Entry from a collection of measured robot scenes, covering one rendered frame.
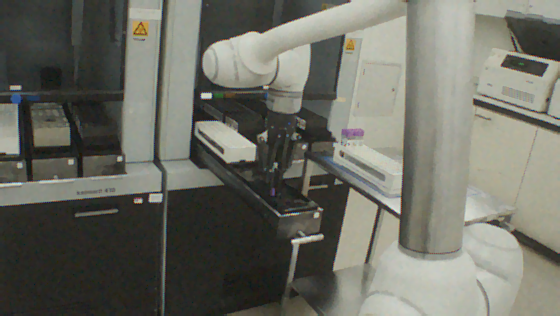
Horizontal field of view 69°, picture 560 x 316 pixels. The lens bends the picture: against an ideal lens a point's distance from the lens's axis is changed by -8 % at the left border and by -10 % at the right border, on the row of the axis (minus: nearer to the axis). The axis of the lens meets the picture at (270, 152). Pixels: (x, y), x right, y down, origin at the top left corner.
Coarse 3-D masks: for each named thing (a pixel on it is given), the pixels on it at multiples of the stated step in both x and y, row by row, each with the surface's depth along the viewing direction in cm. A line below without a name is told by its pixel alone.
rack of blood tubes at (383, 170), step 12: (336, 144) 152; (336, 156) 153; (360, 156) 142; (372, 156) 144; (384, 156) 145; (348, 168) 147; (360, 168) 142; (372, 168) 149; (384, 168) 134; (396, 168) 135; (372, 180) 137; (384, 180) 141; (396, 180) 130; (396, 192) 132
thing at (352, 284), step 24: (336, 168) 147; (360, 192) 133; (384, 192) 131; (480, 192) 142; (480, 216) 123; (504, 216) 129; (288, 264) 173; (288, 288) 176; (312, 288) 172; (336, 288) 174; (360, 288) 176; (336, 312) 159
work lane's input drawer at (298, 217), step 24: (192, 144) 161; (216, 168) 144; (240, 168) 141; (240, 192) 130; (264, 192) 125; (288, 192) 128; (264, 216) 119; (288, 216) 113; (312, 216) 118; (312, 240) 114
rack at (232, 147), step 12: (204, 132) 155; (216, 132) 154; (228, 132) 155; (216, 144) 158; (228, 144) 143; (240, 144) 144; (252, 144) 145; (228, 156) 140; (240, 156) 142; (252, 156) 144
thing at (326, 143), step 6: (306, 138) 181; (312, 138) 178; (318, 138) 179; (324, 138) 180; (330, 138) 181; (312, 144) 176; (318, 144) 178; (324, 144) 179; (330, 144) 181; (312, 150) 177; (318, 150) 179; (324, 150) 180; (330, 150) 182
